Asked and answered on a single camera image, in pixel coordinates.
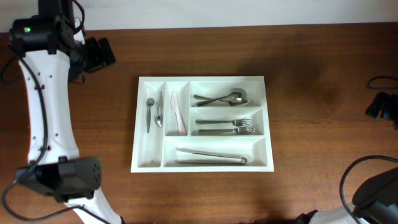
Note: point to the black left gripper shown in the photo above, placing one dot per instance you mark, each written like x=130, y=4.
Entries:
x=99, y=56

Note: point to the small metal teaspoon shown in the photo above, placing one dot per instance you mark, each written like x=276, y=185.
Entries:
x=149, y=103
x=158, y=117

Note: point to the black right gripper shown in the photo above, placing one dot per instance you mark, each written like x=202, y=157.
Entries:
x=388, y=112

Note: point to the metal fork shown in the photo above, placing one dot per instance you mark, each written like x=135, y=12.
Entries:
x=235, y=122
x=239, y=131

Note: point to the white plastic cutlery tray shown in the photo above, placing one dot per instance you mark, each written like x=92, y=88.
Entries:
x=156, y=151

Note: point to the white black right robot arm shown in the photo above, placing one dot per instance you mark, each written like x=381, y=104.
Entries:
x=375, y=201

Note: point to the large metal spoon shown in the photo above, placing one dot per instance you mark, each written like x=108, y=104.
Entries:
x=233, y=102
x=234, y=94

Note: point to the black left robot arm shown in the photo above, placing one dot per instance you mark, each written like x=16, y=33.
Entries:
x=52, y=52

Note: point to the pink plastic knife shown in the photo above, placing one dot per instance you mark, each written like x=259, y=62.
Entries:
x=174, y=107

